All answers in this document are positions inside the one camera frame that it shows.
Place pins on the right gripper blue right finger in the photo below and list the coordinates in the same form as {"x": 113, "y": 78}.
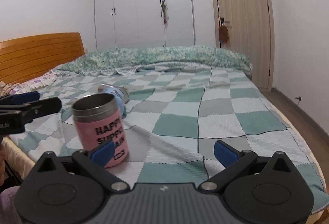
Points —
{"x": 236, "y": 163}

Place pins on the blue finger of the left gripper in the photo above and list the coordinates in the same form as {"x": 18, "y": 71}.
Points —
{"x": 41, "y": 108}
{"x": 19, "y": 99}

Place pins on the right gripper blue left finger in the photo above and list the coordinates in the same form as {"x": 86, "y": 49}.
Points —
{"x": 92, "y": 162}

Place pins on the pink steel cup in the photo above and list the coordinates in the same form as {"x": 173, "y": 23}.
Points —
{"x": 98, "y": 119}

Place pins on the blue steel cup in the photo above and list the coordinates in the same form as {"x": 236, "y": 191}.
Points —
{"x": 121, "y": 95}

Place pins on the beige room door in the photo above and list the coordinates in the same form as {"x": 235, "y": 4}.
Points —
{"x": 250, "y": 28}

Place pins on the floral pillow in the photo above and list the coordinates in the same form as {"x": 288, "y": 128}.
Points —
{"x": 30, "y": 85}

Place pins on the orange wooden headboard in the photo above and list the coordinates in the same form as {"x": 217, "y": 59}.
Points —
{"x": 26, "y": 58}

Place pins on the checkered teal bed blanket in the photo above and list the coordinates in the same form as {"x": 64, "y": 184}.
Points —
{"x": 173, "y": 120}

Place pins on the white wardrobe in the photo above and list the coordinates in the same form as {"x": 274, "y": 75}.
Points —
{"x": 138, "y": 23}

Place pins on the hanging ornament on wardrobe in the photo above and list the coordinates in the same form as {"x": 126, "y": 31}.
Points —
{"x": 164, "y": 12}

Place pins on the brown plush toy on handle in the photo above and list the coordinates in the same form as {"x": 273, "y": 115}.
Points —
{"x": 223, "y": 35}

